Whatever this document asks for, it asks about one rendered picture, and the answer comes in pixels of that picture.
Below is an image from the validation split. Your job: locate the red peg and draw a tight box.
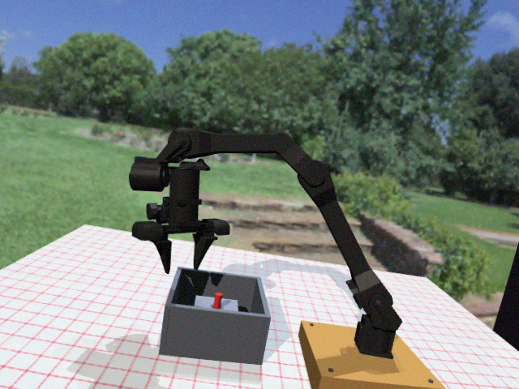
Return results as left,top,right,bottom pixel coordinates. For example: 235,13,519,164
213,293,222,310

